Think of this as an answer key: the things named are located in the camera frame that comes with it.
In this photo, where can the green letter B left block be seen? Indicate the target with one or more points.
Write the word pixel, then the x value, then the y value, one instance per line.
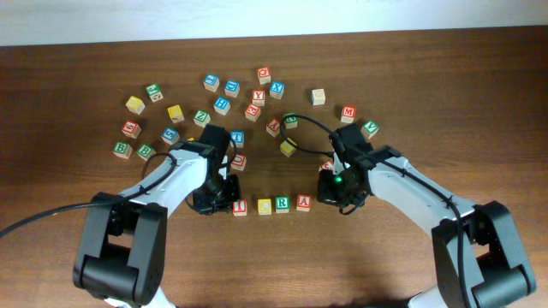
pixel 122 150

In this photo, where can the red letter M block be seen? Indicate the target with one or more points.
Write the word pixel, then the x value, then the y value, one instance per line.
pixel 348 114

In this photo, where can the plain wooden block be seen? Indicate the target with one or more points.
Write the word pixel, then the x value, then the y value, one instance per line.
pixel 318 97

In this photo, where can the blue letter H block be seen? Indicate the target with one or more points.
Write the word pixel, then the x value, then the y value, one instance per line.
pixel 222 106

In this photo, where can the red letter Y tilted block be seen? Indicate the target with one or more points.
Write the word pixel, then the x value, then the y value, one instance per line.
pixel 273 127

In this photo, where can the blue number 5 block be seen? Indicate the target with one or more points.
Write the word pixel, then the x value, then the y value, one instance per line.
pixel 170 136

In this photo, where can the red letter C block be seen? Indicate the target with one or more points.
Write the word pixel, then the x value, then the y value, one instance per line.
pixel 264 75

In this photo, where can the green letter R block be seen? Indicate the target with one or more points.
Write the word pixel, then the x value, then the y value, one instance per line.
pixel 282 204

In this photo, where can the yellow block centre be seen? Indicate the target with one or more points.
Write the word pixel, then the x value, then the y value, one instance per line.
pixel 287 148

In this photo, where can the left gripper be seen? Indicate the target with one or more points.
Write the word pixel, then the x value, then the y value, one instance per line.
pixel 204 207

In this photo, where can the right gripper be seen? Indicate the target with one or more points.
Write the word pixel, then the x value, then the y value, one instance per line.
pixel 325 194

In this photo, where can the green letter V block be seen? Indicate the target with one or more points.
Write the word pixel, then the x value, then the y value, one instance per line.
pixel 369 129

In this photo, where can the red number 3 block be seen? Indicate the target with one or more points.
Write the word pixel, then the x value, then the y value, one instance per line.
pixel 327 165

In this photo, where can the red letter U block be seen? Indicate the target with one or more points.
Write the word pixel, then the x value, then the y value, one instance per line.
pixel 239 162

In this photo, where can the green letter Z block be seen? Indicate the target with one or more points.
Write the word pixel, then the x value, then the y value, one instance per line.
pixel 201 118

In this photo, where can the green letter N block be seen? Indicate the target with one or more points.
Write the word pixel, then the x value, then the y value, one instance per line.
pixel 289 120

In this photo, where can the yellow block upper middle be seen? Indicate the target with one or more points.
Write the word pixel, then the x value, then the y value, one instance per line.
pixel 175 113

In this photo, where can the blue letter D block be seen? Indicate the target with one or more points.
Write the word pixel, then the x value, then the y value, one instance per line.
pixel 232 88

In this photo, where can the red letter E block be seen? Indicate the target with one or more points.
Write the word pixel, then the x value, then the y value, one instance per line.
pixel 252 112

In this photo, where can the yellow letter C block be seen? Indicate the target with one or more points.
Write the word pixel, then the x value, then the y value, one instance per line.
pixel 264 206

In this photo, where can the green letter b block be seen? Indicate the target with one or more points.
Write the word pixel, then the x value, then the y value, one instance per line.
pixel 145 151
pixel 122 150

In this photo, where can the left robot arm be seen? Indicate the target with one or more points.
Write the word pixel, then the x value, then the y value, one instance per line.
pixel 121 255

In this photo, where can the red letter I block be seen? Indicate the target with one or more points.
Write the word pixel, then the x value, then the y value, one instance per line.
pixel 239 208

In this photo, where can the red number 6 block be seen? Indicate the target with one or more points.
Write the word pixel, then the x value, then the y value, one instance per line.
pixel 131 129

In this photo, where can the red letter Y upright block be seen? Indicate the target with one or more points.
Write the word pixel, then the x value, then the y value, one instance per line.
pixel 258 97

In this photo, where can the blue letter T block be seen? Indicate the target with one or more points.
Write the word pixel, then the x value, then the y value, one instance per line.
pixel 239 138

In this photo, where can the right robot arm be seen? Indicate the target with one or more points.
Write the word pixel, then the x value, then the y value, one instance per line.
pixel 479 258

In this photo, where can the green letter Q block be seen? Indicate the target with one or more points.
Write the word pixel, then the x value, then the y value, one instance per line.
pixel 154 93

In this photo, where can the red letter A block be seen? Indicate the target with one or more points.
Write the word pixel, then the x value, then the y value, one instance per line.
pixel 303 202

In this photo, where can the yellow block far left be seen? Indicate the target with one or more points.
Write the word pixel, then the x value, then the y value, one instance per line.
pixel 135 105

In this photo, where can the green letter B right block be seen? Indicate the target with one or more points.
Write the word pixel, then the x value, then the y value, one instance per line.
pixel 145 151

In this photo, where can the blue letter X block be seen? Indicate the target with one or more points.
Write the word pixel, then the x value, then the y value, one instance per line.
pixel 277 90

